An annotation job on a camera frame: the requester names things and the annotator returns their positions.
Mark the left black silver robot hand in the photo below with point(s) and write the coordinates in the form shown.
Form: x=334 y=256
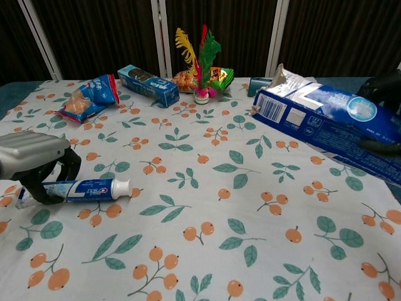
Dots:
x=31 y=150

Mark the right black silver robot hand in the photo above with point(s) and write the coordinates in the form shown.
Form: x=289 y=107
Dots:
x=387 y=87

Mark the blue toothpaste box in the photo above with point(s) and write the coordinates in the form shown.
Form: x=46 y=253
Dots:
x=326 y=116

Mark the blue white toothpaste tube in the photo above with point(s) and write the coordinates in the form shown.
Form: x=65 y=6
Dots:
x=94 y=189

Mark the blue red cracker bag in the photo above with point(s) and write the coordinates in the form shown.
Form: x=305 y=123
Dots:
x=91 y=98

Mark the teal cylindrical holder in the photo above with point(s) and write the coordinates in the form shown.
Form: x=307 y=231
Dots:
x=257 y=86

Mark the blue cookie pack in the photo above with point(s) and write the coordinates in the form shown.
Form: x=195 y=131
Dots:
x=147 y=86

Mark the black white-framed folding screen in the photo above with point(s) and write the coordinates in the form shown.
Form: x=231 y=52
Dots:
x=103 y=34

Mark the green snack bag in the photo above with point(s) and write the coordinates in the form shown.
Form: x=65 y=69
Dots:
x=222 y=78

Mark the orange snack bag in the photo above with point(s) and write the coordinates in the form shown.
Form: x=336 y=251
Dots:
x=185 y=81

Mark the floral print tablecloth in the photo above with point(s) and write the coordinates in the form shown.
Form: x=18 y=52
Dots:
x=200 y=194

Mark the colourful feather shuttlecock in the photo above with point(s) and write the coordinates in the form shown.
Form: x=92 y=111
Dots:
x=202 y=95

